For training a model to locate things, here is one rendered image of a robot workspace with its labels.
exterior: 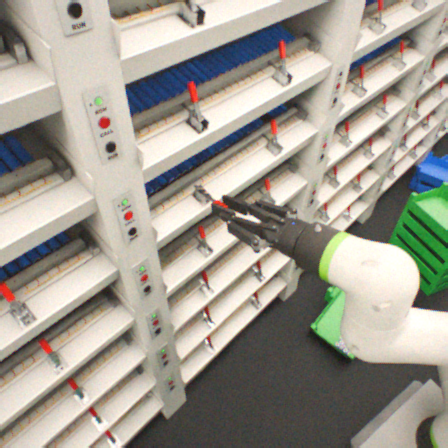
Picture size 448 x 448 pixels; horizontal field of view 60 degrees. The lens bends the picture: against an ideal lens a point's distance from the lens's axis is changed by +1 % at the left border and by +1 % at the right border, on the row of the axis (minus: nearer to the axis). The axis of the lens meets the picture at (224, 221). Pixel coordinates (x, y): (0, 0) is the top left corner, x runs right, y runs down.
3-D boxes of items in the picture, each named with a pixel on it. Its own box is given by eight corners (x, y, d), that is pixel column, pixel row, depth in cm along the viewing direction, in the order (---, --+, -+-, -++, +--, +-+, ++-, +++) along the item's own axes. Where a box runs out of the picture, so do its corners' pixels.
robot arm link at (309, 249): (349, 218, 66) (318, 247, 62) (346, 266, 73) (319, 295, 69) (319, 207, 70) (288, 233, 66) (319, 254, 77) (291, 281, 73)
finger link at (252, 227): (280, 240, 76) (276, 245, 75) (234, 226, 82) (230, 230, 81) (279, 225, 73) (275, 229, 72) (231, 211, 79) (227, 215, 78)
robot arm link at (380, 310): (438, 247, 59) (405, 286, 53) (422, 304, 66) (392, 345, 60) (353, 216, 67) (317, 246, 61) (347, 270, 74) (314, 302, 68)
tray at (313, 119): (313, 140, 115) (327, 117, 107) (154, 252, 85) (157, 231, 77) (265, 100, 120) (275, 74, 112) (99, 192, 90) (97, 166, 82)
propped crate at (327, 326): (352, 362, 158) (352, 359, 151) (311, 330, 168) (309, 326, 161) (393, 305, 164) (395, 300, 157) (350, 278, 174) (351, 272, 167)
